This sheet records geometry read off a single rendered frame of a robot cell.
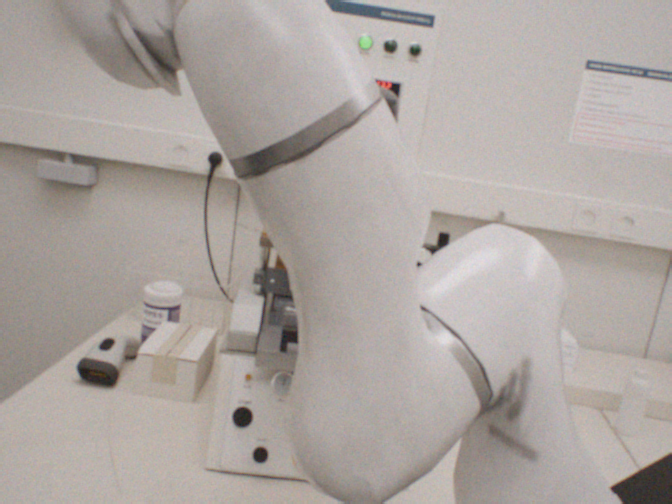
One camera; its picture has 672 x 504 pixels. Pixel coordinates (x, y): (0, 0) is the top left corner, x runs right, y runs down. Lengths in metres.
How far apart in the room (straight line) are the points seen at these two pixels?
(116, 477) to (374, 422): 0.74
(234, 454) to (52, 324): 1.16
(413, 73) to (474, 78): 0.46
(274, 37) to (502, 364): 0.26
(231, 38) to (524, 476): 0.36
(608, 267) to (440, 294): 1.49
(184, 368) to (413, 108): 0.69
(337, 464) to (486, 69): 1.48
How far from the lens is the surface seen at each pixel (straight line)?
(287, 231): 0.41
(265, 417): 1.12
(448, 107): 1.80
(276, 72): 0.37
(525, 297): 0.49
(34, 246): 2.13
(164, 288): 1.51
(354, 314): 0.41
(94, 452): 1.18
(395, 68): 1.37
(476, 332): 0.46
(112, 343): 1.40
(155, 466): 1.15
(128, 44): 0.46
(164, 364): 1.32
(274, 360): 1.04
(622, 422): 1.60
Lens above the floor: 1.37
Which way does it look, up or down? 13 degrees down
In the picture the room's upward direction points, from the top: 9 degrees clockwise
